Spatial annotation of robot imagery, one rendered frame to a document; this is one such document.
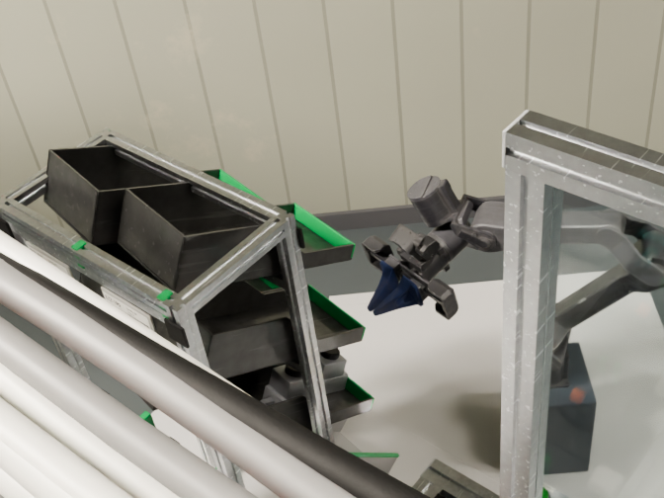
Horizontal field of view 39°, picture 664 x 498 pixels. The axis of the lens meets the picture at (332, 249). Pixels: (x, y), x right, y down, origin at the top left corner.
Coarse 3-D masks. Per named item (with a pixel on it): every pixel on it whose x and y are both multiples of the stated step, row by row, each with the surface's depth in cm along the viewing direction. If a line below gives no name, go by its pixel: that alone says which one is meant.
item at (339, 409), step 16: (272, 368) 147; (240, 384) 143; (256, 384) 146; (352, 384) 149; (288, 400) 131; (304, 400) 134; (336, 400) 147; (352, 400) 148; (368, 400) 145; (288, 416) 133; (304, 416) 136; (336, 416) 141; (352, 416) 144
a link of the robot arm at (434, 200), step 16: (432, 176) 148; (416, 192) 146; (432, 192) 144; (448, 192) 145; (416, 208) 147; (432, 208) 146; (448, 208) 146; (464, 208) 147; (432, 224) 147; (464, 224) 146; (480, 240) 144
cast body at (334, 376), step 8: (328, 352) 145; (336, 352) 146; (320, 360) 145; (328, 360) 145; (336, 360) 146; (344, 360) 146; (328, 368) 145; (336, 368) 146; (344, 368) 147; (328, 376) 146; (336, 376) 147; (344, 376) 148; (328, 384) 147; (336, 384) 148; (344, 384) 149; (328, 392) 148
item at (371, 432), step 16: (160, 416) 193; (368, 416) 187; (176, 432) 189; (352, 432) 185; (368, 432) 184; (384, 432) 184; (400, 432) 183; (192, 448) 186; (368, 448) 181; (384, 448) 181; (400, 448) 181; (416, 448) 180; (432, 448) 180; (400, 464) 178; (416, 464) 177; (448, 464) 177; (464, 464) 176; (256, 480) 179; (400, 480) 175; (416, 480) 175; (480, 480) 173; (272, 496) 176
